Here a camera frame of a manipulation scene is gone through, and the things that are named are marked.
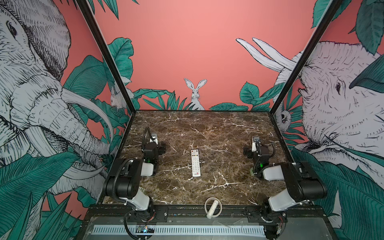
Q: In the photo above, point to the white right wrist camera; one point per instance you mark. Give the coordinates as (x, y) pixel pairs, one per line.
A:
(256, 144)

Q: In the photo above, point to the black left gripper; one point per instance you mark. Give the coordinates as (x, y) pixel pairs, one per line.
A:
(159, 149)

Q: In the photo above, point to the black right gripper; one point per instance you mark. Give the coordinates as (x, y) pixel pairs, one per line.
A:
(250, 154)

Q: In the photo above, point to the black left corner frame post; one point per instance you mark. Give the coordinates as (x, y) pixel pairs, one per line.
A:
(88, 15)

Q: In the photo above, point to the white remote control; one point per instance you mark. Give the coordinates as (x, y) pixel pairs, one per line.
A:
(195, 158)

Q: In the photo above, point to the white slotted cable duct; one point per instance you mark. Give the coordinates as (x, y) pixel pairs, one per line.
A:
(189, 230)

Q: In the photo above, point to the black right corner frame post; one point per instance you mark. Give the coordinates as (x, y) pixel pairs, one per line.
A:
(325, 20)

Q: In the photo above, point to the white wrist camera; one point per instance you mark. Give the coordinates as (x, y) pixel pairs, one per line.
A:
(256, 144)
(154, 138)

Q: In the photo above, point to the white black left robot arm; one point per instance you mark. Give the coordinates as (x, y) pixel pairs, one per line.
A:
(123, 181)

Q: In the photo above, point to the small green circuit board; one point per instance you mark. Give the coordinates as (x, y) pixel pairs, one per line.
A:
(145, 229)

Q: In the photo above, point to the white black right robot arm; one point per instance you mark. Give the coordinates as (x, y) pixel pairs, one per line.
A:
(303, 185)

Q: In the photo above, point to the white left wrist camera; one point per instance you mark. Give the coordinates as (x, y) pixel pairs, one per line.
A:
(154, 138)

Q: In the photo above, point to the black corner frame post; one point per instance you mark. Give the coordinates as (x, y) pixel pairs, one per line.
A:
(325, 20)
(88, 15)

